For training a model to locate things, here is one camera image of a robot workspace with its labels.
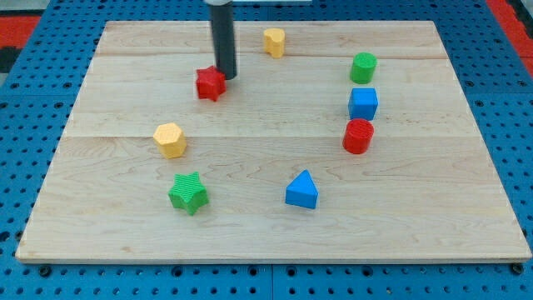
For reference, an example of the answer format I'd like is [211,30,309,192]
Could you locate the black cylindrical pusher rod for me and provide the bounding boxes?
[208,0,237,80]

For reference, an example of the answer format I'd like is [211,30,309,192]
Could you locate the red star block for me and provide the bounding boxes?
[196,66,226,102]

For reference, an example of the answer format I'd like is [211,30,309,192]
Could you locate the yellow heart block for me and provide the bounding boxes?
[263,27,286,58]

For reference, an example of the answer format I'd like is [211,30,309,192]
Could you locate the yellow hexagon block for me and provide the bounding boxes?
[152,122,187,159]

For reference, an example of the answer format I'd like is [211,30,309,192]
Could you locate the green cylinder block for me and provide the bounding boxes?
[350,52,377,84]

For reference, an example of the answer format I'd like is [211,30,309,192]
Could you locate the blue cube block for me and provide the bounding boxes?
[348,87,379,121]

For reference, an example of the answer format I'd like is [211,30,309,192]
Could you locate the wooden board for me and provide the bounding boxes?
[16,21,531,264]

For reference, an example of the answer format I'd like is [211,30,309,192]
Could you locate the green star block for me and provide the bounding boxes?
[168,172,209,216]

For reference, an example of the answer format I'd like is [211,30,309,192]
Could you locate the red cylinder block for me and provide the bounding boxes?
[342,118,375,154]

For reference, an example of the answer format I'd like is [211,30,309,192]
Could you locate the blue triangle block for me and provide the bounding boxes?
[285,170,319,209]

